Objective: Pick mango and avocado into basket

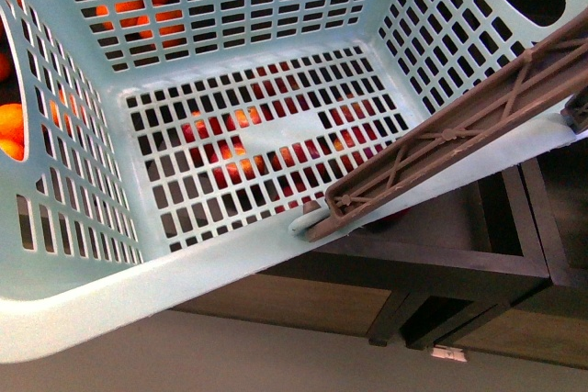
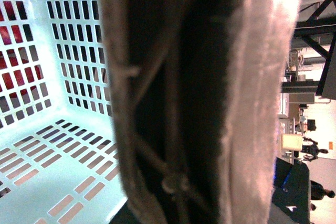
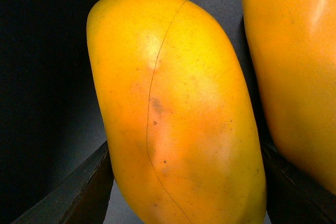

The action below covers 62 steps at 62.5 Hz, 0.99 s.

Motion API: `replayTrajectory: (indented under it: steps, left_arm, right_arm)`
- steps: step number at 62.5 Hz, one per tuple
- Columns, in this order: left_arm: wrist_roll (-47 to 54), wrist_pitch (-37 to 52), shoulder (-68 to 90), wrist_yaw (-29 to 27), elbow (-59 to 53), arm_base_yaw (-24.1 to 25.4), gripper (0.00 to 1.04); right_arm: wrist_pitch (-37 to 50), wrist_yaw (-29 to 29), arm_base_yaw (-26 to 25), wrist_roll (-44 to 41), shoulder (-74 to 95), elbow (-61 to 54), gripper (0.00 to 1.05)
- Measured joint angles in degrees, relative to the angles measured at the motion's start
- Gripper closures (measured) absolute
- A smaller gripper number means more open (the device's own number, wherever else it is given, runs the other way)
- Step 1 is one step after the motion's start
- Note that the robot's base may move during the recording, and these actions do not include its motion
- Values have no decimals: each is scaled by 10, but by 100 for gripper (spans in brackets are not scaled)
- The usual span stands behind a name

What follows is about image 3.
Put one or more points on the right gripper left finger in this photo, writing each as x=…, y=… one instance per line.
x=83, y=197

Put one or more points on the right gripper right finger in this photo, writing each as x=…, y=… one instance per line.
x=292, y=196

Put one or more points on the yellow mango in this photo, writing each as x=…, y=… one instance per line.
x=292, y=45
x=181, y=131

